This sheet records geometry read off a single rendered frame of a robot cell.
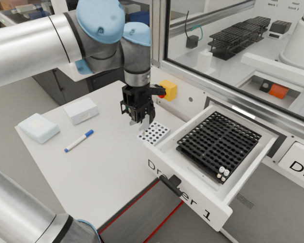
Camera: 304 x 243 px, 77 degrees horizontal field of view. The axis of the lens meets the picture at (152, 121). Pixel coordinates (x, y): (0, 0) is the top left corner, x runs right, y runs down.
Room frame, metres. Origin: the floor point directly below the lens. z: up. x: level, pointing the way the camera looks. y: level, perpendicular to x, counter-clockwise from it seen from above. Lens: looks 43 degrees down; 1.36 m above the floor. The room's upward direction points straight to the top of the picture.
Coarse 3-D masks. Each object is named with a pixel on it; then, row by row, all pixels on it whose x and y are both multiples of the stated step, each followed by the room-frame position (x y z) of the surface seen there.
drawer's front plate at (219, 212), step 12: (144, 144) 0.36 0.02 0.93; (144, 156) 0.36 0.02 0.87; (156, 156) 0.32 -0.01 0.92; (156, 168) 0.32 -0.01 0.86; (168, 168) 0.29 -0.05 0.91; (180, 168) 0.28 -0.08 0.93; (192, 180) 0.25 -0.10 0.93; (192, 192) 0.23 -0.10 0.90; (204, 192) 0.21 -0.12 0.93; (192, 204) 0.22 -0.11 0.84; (204, 204) 0.20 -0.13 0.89; (216, 204) 0.19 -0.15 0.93; (204, 216) 0.19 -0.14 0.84; (216, 216) 0.18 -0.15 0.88; (228, 216) 0.16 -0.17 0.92; (216, 228) 0.17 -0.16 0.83
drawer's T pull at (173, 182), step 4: (160, 176) 0.27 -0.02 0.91; (164, 176) 0.27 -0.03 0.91; (172, 176) 0.27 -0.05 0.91; (176, 176) 0.27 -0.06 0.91; (164, 180) 0.25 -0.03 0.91; (168, 180) 0.25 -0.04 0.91; (172, 180) 0.26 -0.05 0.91; (176, 180) 0.26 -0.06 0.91; (180, 180) 0.26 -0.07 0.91; (168, 184) 0.24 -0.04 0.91; (172, 184) 0.24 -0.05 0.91; (176, 184) 0.24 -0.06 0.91; (172, 188) 0.23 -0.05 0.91; (176, 188) 0.23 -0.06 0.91; (176, 192) 0.22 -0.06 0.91; (180, 192) 0.22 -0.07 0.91; (180, 196) 0.22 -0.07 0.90
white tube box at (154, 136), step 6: (150, 126) 0.57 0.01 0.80; (162, 126) 0.57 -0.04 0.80; (150, 132) 0.54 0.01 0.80; (156, 132) 0.54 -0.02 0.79; (162, 132) 0.54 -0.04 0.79; (168, 132) 0.54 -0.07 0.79; (138, 138) 0.50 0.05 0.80; (144, 138) 0.51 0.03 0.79; (150, 138) 0.51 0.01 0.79; (156, 138) 0.51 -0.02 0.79; (162, 138) 0.51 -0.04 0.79; (138, 144) 0.50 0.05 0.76; (156, 144) 0.48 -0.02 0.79
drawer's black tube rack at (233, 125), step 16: (208, 128) 0.46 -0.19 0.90; (224, 128) 0.46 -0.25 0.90; (240, 128) 0.46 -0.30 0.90; (192, 144) 0.41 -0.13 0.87; (208, 144) 0.39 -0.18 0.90; (224, 144) 0.39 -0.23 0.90; (240, 144) 0.41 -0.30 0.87; (256, 144) 0.41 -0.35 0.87; (192, 160) 0.35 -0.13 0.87; (224, 160) 0.33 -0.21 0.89; (240, 160) 0.33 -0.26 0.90
